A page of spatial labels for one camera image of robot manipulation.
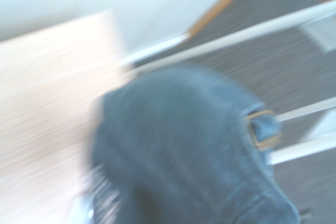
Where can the blue denim cap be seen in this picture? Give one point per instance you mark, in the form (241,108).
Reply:
(170,142)

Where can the white baseboard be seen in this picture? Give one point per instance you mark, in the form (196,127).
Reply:
(157,49)

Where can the white coat rack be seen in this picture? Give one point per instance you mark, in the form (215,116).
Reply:
(236,35)

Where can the wooden door frame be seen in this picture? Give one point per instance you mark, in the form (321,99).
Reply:
(225,3)

